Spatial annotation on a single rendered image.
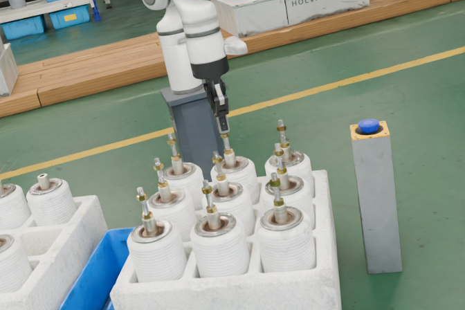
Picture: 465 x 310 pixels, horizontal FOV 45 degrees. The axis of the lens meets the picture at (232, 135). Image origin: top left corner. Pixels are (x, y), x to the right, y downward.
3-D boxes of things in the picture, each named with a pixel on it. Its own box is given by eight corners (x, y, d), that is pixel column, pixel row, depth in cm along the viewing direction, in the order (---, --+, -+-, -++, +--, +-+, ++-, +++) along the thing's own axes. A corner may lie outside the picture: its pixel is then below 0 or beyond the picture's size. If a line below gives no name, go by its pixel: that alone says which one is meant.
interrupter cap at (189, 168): (170, 165, 127) (169, 162, 127) (201, 164, 125) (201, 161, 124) (157, 181, 121) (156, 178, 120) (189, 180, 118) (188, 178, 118)
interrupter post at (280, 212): (275, 217, 98) (272, 201, 97) (288, 216, 98) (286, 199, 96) (275, 225, 96) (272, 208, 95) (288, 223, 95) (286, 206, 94)
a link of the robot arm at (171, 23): (163, -31, 156) (177, 30, 163) (137, -23, 151) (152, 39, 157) (185, -33, 150) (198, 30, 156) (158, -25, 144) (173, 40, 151)
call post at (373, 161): (365, 254, 124) (349, 126, 113) (397, 252, 123) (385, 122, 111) (367, 275, 118) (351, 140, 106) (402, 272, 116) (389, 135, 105)
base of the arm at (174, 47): (169, 88, 166) (156, 32, 160) (199, 81, 168) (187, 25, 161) (174, 97, 157) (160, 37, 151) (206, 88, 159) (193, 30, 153)
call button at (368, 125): (358, 129, 111) (356, 119, 110) (378, 126, 110) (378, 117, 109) (359, 137, 107) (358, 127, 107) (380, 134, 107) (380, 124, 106)
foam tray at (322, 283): (178, 250, 140) (161, 187, 134) (335, 236, 133) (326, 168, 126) (134, 371, 105) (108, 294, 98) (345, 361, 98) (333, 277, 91)
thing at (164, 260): (208, 308, 106) (187, 228, 100) (166, 336, 102) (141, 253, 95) (181, 288, 114) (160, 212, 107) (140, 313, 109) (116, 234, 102)
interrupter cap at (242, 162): (256, 164, 119) (255, 160, 119) (228, 178, 116) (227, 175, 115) (235, 156, 125) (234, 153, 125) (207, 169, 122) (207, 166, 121)
